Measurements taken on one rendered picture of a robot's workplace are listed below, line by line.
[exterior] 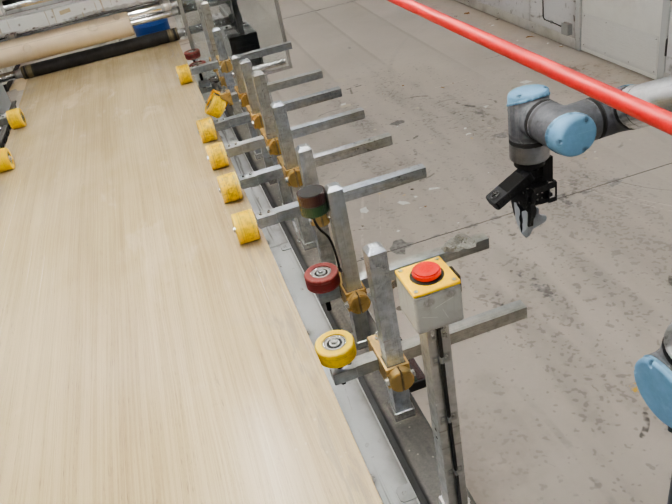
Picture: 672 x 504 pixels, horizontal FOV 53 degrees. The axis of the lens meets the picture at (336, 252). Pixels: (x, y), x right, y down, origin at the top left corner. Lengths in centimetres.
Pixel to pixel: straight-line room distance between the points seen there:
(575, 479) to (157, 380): 134
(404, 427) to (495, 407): 101
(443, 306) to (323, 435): 37
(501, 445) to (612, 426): 36
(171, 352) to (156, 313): 16
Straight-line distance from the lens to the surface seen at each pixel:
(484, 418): 239
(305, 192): 139
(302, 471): 114
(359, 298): 151
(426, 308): 92
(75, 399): 146
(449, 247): 163
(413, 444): 141
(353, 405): 161
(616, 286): 294
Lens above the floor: 177
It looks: 32 degrees down
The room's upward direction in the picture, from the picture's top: 12 degrees counter-clockwise
